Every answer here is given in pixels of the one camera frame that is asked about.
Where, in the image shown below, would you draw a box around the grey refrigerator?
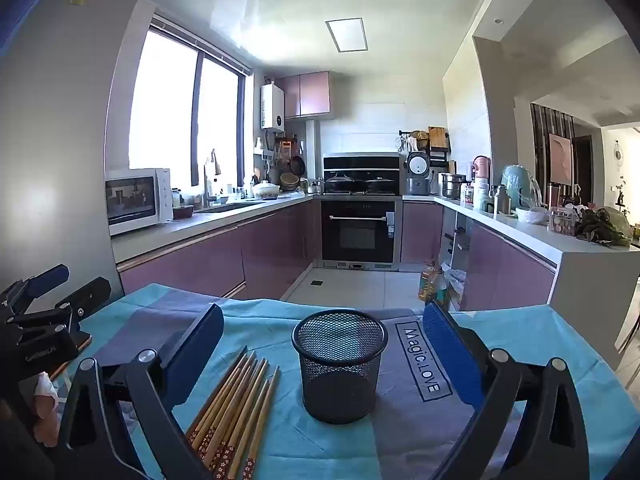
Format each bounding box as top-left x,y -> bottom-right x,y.
0,0 -> 156,306

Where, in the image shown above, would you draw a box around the green leafy vegetables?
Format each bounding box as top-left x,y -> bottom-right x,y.
575,207 -> 634,250

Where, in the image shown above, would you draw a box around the white plastic bottle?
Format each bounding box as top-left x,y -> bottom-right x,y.
472,178 -> 496,212

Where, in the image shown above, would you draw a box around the white rice cooker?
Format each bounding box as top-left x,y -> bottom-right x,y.
406,151 -> 432,196

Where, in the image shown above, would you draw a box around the white wall water heater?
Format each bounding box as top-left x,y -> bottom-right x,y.
261,82 -> 287,131

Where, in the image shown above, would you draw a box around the pink framed wall picture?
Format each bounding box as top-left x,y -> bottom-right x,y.
549,132 -> 576,184

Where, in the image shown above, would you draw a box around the teal and grey tablecloth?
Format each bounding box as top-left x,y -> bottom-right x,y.
50,282 -> 640,480

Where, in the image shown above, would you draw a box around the person's left hand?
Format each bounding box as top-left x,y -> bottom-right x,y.
31,370 -> 69,448

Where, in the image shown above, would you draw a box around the dark wooden door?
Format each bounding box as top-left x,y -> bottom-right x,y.
573,135 -> 596,206

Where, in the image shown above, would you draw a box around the rectangular ceiling light panel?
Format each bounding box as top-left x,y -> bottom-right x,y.
325,18 -> 370,53

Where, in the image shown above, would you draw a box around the bundle of wooden chopsticks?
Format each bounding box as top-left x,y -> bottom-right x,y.
185,345 -> 281,480

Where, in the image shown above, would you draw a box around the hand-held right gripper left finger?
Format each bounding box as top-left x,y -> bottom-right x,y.
50,303 -> 225,480

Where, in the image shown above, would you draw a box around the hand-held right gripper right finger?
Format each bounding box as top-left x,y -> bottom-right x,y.
422,300 -> 591,480

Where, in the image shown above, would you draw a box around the white casserole pot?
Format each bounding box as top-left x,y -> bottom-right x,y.
251,180 -> 282,200

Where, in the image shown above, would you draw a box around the black built-in oven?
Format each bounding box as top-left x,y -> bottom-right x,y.
320,197 -> 403,267

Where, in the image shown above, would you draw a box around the black glass range hood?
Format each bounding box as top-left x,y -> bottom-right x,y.
322,152 -> 407,196

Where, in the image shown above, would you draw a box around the yellow cooking oil bottle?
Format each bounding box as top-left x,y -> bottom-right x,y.
419,260 -> 441,302

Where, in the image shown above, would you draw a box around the stainless steel stock pot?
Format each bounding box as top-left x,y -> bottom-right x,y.
440,172 -> 466,200

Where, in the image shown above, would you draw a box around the purple upper wall cabinet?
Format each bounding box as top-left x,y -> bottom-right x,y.
277,71 -> 332,120

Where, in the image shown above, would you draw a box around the white kitchen countertop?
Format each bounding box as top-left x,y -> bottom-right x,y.
111,192 -> 640,266

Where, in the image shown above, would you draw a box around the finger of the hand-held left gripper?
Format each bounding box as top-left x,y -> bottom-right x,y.
0,263 -> 71,317
10,277 -> 113,334

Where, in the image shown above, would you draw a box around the steel kitchen faucet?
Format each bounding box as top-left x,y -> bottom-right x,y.
203,149 -> 223,209

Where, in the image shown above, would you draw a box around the purple lower kitchen cabinets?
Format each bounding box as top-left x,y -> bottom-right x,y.
117,195 -> 321,302
402,201 -> 444,265
460,220 -> 559,312

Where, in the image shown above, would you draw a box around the black lidded cooking pot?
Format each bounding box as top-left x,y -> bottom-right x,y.
325,172 -> 357,194
365,174 -> 397,194

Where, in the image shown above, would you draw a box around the clear plastic food container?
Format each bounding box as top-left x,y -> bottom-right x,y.
547,207 -> 581,235

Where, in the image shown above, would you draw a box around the white microwave oven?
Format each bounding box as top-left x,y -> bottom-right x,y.
105,168 -> 173,237

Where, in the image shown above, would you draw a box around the white bowl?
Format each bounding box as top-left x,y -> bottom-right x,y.
516,206 -> 549,225

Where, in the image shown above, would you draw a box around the large kitchen window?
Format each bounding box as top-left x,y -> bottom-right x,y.
129,15 -> 249,186

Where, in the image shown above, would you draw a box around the white plastic bag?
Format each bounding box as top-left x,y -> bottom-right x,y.
445,267 -> 469,311

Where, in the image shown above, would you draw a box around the wall rack with cutting boards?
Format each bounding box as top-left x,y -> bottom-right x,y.
427,126 -> 451,168

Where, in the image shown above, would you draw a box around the dark slatted partition screen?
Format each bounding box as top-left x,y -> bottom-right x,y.
531,104 -> 576,196

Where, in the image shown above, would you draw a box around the black mesh utensil holder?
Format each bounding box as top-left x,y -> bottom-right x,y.
291,309 -> 389,423

